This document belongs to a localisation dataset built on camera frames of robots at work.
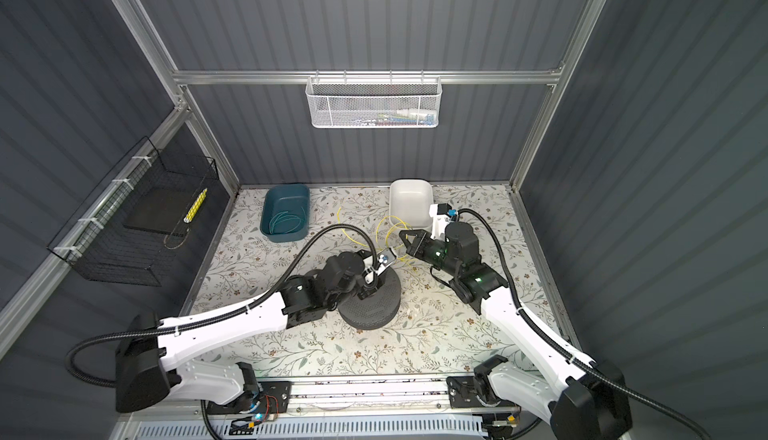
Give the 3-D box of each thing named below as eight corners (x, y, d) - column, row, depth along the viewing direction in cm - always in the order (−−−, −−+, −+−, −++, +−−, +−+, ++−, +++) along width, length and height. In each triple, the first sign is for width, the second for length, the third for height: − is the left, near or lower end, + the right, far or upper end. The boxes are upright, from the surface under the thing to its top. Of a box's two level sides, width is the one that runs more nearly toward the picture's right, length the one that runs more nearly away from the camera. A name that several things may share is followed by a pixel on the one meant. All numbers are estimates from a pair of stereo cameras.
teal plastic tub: (256, 242, 106) (251, 233, 102) (273, 194, 121) (269, 184, 117) (306, 242, 106) (302, 233, 101) (316, 194, 121) (313, 184, 117)
